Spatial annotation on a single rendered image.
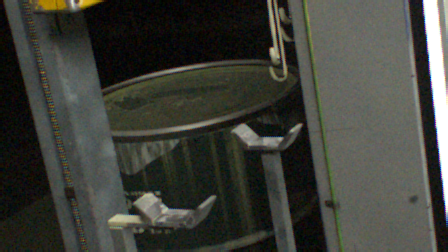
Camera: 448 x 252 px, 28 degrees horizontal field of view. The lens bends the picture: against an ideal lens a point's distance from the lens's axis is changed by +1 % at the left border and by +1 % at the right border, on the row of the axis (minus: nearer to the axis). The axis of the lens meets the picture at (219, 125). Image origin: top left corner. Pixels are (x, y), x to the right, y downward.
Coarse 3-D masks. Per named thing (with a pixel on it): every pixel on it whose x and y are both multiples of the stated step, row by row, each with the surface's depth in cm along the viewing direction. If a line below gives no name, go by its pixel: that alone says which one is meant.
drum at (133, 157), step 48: (288, 96) 197; (144, 144) 190; (192, 144) 189; (240, 144) 192; (144, 192) 195; (192, 192) 192; (240, 192) 194; (288, 192) 202; (144, 240) 199; (192, 240) 196; (240, 240) 197
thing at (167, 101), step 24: (192, 72) 240; (216, 72) 236; (240, 72) 232; (264, 72) 228; (288, 72) 221; (120, 96) 229; (144, 96) 226; (168, 96) 222; (192, 96) 218; (216, 96) 214; (240, 96) 211; (264, 96) 207; (120, 120) 209; (144, 120) 205; (168, 120) 202; (192, 120) 198
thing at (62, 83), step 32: (32, 32) 94; (32, 64) 95; (64, 64) 94; (32, 96) 96; (64, 96) 94; (96, 96) 98; (64, 128) 96; (96, 128) 98; (64, 160) 98; (96, 160) 98; (64, 192) 99; (96, 192) 98; (64, 224) 101; (96, 224) 99
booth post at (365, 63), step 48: (336, 0) 130; (384, 0) 126; (336, 48) 132; (384, 48) 129; (336, 96) 135; (384, 96) 131; (336, 144) 138; (384, 144) 134; (336, 192) 141; (384, 192) 137; (336, 240) 144; (384, 240) 140; (432, 240) 136
